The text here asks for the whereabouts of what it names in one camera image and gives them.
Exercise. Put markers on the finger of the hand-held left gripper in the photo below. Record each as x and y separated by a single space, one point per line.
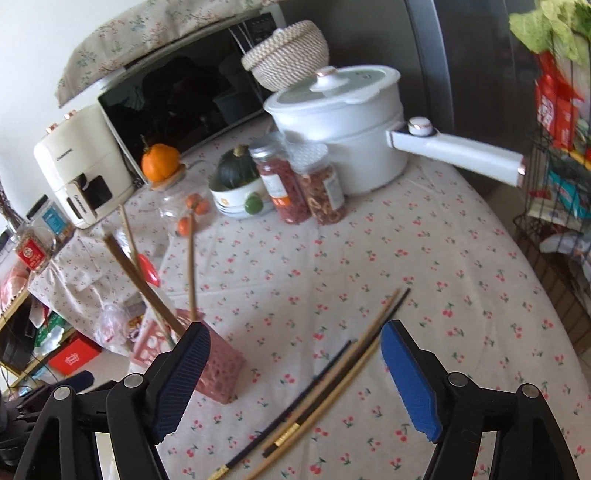
86 381

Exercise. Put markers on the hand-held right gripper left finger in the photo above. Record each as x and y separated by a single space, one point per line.
181 383

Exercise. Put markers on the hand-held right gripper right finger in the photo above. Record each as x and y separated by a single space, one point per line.
410 383

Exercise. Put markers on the pink plastic utensil basket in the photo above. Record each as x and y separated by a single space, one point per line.
217 369

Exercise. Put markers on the black chopstick gold band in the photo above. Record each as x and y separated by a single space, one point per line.
295 397
364 339

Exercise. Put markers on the light bamboo chopstick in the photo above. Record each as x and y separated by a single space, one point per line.
323 406
192 267
351 346
138 281
129 235

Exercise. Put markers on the red plastic spoon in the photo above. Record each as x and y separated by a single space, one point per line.
148 270

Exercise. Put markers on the red gift box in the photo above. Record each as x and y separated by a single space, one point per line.
74 357

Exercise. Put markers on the green package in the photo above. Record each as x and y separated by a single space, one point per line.
51 334

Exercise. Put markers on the clear plastic bag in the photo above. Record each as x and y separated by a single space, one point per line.
113 325

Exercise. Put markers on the wooden shelf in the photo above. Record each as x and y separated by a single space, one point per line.
14 323

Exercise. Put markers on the floral side table cloth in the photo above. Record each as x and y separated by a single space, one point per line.
78 267

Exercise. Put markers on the cherry print tablecloth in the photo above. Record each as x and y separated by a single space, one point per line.
415 258

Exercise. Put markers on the small orange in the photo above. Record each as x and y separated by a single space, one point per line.
201 207
192 201
185 226

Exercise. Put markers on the blue label storage jar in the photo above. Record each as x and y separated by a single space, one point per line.
53 219

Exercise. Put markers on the clear glass jar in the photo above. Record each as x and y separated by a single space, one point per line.
178 203

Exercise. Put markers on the white ceramic bowl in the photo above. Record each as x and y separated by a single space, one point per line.
233 203

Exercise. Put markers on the green round fruit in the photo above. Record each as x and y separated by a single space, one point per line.
252 203

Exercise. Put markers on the cream air fryer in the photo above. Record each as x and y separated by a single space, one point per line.
83 170

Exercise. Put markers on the jar of dried slices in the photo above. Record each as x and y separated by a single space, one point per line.
323 187

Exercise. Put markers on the dark green squash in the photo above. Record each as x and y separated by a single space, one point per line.
235 168

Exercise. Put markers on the jar of red dried fruit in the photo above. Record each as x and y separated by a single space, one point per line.
279 184

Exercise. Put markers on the large orange citrus fruit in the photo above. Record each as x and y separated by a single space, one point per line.
159 162

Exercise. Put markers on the white electric pot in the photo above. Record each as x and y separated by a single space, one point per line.
355 143

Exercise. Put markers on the black microwave oven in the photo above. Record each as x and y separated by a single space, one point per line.
184 106

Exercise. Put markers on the white pot lid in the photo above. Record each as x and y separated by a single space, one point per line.
337 85

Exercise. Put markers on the red snack packets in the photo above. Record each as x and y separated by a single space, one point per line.
554 108

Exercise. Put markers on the grey refrigerator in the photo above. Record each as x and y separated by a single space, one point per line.
443 60

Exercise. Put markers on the floral microwave cover cloth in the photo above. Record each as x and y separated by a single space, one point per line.
138 41

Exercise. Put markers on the napa cabbage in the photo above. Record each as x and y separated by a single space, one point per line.
554 23

